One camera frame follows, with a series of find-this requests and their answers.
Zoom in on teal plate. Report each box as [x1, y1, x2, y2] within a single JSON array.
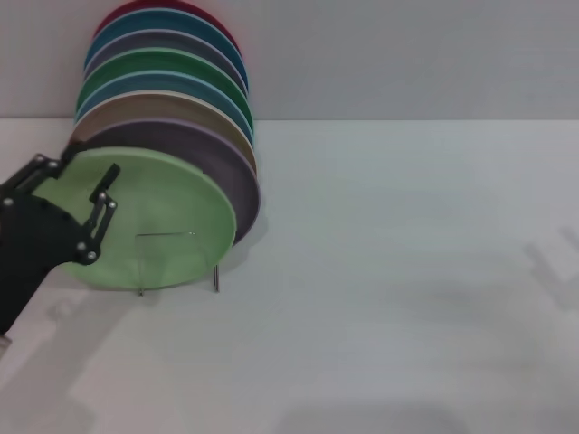
[[85, 8, 250, 92]]

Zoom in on light blue plate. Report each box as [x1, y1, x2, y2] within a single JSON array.
[[73, 70, 254, 137]]

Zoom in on clear acrylic plate rack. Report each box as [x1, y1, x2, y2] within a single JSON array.
[[135, 230, 222, 297]]

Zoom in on lilac plate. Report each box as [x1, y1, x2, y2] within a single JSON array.
[[83, 118, 262, 249]]

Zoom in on red plate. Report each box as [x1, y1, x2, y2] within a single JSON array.
[[93, 0, 241, 56]]

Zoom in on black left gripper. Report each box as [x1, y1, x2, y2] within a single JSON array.
[[0, 141, 121, 336]]

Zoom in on grey purple plate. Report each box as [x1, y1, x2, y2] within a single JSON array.
[[82, 30, 249, 99]]

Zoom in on beige plate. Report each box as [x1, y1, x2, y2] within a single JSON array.
[[71, 89, 258, 175]]

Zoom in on light green plate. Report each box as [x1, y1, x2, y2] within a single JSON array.
[[31, 146, 239, 291]]

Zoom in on dark green plate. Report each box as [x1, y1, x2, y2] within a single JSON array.
[[76, 46, 253, 132]]

